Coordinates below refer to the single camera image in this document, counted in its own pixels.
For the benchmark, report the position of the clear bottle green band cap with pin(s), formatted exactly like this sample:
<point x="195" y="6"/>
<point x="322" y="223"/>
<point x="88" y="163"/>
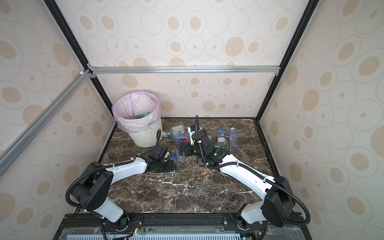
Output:
<point x="174" y="130"/>

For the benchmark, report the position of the black frame post left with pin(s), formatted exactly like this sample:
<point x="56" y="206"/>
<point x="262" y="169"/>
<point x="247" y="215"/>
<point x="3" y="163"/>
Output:
<point x="59" y="18"/>

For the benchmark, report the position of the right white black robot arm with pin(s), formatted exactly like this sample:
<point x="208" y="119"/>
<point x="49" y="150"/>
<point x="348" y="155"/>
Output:
<point x="276" y="202"/>

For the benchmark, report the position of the clear bottle pale label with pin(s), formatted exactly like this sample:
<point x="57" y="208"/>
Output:
<point x="233" y="137"/>

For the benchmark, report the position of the small Pepsi water bottle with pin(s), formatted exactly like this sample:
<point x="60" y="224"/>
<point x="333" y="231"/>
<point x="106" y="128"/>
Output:
<point x="221" y="138"/>

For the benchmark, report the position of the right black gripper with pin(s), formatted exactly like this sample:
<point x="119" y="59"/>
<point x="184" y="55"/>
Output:
<point x="187" y="146"/>

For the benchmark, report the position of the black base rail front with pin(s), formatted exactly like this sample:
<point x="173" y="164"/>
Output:
<point x="211" y="226"/>

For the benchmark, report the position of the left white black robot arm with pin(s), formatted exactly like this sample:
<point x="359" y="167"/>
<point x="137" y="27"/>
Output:
<point x="90" y="191"/>

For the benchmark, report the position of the small blue label bottle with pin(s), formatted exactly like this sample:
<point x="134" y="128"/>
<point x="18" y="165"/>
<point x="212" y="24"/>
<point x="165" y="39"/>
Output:
<point x="169" y="175"/>

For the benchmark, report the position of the green bottle yellow cap right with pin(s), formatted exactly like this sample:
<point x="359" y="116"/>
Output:
<point x="224" y="147"/>

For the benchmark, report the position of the soda water bottle blue cap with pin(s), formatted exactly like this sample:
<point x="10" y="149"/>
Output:
<point x="180" y="156"/>

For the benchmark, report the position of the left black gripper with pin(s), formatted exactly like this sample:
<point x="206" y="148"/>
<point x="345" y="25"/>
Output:
<point x="171" y="164"/>

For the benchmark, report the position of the horizontal aluminium rail back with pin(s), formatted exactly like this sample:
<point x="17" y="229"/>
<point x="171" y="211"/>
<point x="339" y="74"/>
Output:
<point x="185" y="70"/>

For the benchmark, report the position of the aluminium rail left wall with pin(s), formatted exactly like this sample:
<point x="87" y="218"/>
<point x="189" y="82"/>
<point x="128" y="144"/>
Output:
<point x="22" y="141"/>

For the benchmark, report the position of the black frame post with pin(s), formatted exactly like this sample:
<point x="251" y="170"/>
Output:
<point x="302" y="25"/>
<point x="59" y="18"/>

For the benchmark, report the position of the black frame post right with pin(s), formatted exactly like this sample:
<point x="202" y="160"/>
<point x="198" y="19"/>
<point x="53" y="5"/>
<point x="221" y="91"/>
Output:
<point x="302" y="25"/>

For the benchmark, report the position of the Fiji bottle blue cap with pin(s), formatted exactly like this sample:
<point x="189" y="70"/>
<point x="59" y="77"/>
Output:
<point x="179" y="137"/>

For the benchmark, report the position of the pink bin liner bag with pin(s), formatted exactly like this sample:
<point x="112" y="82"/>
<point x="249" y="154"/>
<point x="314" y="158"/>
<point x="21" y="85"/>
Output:
<point x="134" y="103"/>

